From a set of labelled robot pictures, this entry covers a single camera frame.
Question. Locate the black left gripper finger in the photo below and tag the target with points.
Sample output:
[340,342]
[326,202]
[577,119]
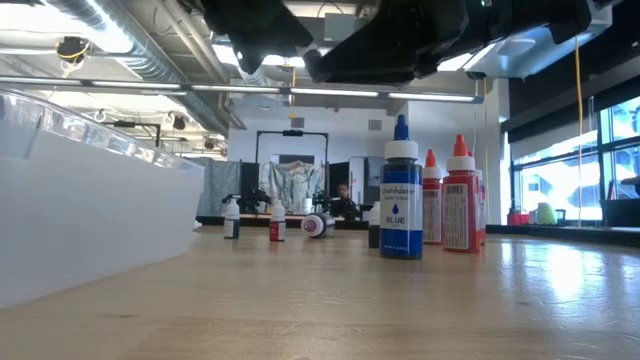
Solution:
[251,50]
[275,52]

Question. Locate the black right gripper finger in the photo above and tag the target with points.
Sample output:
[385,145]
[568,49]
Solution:
[390,45]

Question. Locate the small red dropper bottle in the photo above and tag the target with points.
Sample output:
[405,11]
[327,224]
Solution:
[277,230]

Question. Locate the small blue dropper bottle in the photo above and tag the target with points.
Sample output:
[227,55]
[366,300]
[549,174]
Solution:
[231,227]

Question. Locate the blue food coloring bottle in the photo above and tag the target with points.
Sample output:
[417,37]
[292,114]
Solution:
[401,235]

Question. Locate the black background robot arm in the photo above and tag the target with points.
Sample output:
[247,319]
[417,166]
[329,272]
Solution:
[322,202]
[255,200]

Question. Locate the purple food coloring bottle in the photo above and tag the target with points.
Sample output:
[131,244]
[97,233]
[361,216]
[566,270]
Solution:
[315,226]

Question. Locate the grey ceiling box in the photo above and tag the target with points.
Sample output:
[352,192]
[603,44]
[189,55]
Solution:
[340,27]

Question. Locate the long LED light bar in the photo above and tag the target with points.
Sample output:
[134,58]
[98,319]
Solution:
[330,92]

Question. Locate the grey cabinet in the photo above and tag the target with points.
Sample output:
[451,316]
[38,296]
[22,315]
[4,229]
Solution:
[372,172]

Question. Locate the grey tarp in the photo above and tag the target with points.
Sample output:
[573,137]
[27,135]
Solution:
[295,180]

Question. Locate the grey curtain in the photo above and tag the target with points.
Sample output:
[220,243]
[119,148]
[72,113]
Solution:
[217,185]

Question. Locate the person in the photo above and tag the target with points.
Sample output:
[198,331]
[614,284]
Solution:
[344,192]

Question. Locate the green object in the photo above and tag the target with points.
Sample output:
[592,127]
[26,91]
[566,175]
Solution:
[546,215]

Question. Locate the red box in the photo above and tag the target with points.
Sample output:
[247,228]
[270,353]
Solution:
[517,219]

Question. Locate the black box by window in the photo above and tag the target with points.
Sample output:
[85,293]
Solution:
[620,212]

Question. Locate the clear plastic container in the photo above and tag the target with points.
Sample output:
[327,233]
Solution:
[75,225]

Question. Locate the rectangular metal duct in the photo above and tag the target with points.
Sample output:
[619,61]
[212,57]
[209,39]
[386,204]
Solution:
[530,62]

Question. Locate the grey wall vent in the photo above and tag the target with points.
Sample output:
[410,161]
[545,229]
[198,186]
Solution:
[375,125]
[297,123]

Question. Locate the black gantry frame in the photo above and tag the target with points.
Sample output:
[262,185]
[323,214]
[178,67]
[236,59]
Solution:
[292,133]

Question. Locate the black aluminium table frame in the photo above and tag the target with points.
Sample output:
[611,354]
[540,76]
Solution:
[550,233]

